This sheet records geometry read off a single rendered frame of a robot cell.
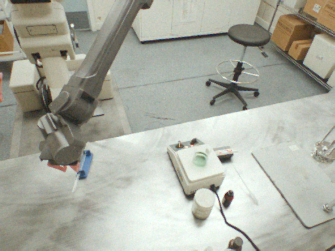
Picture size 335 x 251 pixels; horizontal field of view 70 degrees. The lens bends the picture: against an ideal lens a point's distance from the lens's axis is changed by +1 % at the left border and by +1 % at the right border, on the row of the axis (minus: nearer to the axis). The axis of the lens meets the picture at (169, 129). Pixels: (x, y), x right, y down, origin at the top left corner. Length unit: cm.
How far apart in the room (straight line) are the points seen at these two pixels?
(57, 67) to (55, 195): 75
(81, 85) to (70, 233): 41
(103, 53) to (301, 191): 74
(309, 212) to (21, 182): 90
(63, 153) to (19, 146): 103
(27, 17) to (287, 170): 125
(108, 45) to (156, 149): 43
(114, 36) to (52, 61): 79
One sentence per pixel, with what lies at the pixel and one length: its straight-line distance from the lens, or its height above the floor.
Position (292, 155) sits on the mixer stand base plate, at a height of 76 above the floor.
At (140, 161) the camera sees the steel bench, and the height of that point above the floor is 75.
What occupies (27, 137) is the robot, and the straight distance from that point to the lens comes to 161.
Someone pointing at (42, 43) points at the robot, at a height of 88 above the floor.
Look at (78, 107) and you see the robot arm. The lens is 57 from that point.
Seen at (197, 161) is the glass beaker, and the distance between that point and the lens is 71.
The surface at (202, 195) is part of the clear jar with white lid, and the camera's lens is 70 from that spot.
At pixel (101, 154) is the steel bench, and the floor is 75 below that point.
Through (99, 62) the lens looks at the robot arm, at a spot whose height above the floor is 114.
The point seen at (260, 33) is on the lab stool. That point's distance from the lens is 217.
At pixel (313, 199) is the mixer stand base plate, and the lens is 91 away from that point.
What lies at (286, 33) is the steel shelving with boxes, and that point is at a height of 31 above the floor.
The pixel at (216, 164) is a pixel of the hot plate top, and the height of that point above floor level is 84.
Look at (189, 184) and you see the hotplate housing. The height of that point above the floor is 82.
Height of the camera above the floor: 143
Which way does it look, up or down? 46 degrees down
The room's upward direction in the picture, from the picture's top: 5 degrees clockwise
